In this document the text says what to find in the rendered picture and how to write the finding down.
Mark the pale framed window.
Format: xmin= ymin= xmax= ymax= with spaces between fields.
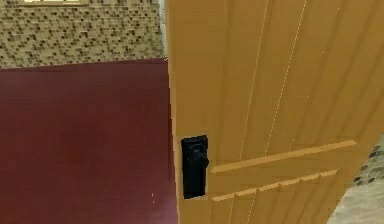
xmin=20 ymin=0 xmax=90 ymax=7

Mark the orange wooden room door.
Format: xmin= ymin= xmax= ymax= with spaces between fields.
xmin=165 ymin=0 xmax=384 ymax=224

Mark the black door handle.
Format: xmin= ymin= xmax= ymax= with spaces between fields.
xmin=180 ymin=134 xmax=210 ymax=200

